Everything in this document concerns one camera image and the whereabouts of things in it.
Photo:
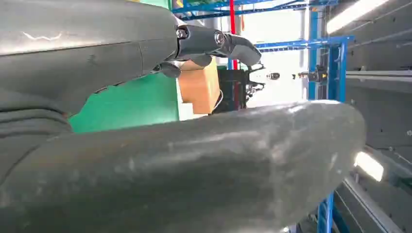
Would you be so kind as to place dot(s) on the black zipped case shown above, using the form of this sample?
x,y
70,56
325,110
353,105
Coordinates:
x,y
230,88

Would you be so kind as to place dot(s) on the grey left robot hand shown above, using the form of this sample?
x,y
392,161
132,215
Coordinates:
x,y
193,167

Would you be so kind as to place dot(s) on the long ceiling light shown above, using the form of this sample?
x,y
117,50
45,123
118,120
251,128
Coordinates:
x,y
351,14

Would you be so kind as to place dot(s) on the green table mat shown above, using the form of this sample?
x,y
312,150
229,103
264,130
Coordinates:
x,y
128,106

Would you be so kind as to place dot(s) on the small ceiling light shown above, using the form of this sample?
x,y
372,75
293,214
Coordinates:
x,y
368,165

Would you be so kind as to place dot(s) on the brown cardboard box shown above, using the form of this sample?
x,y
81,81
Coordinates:
x,y
199,88

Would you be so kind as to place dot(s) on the red pole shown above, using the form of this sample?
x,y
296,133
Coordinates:
x,y
233,19

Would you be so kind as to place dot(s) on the blue metal shelving rack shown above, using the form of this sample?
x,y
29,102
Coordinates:
x,y
334,58

